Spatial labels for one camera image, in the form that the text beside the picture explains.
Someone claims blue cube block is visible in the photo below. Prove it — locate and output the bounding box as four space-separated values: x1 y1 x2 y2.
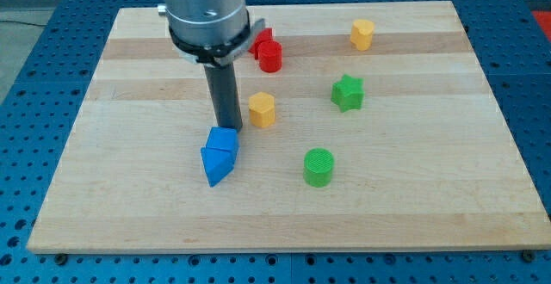
206 127 239 162

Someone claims green cylinder block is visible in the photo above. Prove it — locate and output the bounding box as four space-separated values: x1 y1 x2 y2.
303 148 335 188

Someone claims green star block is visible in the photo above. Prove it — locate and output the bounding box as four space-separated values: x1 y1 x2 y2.
331 74 365 113

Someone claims red block behind cylinder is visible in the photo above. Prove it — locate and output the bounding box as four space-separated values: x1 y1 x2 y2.
248 28 273 59

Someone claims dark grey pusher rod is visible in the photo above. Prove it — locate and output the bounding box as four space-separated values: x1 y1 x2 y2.
204 64 243 132

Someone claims blue triangle block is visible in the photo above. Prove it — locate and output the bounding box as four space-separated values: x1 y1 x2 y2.
201 147 234 188

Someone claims wooden board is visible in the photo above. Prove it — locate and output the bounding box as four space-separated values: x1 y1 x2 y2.
27 1 550 254

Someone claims yellow hexagon block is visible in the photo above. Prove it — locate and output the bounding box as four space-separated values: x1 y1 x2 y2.
249 92 276 128

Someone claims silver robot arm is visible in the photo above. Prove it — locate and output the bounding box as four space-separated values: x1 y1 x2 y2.
164 0 265 131

